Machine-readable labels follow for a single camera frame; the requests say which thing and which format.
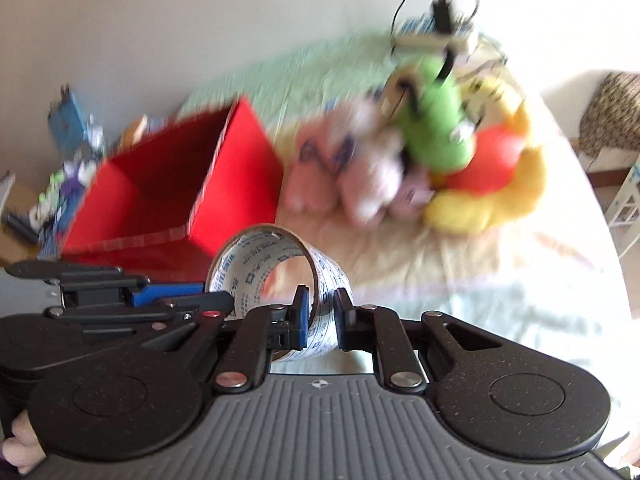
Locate green cartoon bedsheet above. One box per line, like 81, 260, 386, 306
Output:
177, 29, 430, 131

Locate blue paper bag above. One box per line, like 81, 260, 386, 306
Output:
48, 84, 87, 156

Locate pink plush bunnies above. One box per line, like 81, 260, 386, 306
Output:
283, 98, 435, 228

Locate person's left hand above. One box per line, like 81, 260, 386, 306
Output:
1, 411, 47, 476

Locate black charger adapter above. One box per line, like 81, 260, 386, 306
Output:
432, 0, 456, 35

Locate white power strip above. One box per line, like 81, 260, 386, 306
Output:
392, 14, 480, 53

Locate large red cardboard box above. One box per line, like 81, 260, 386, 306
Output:
61, 98, 283, 283

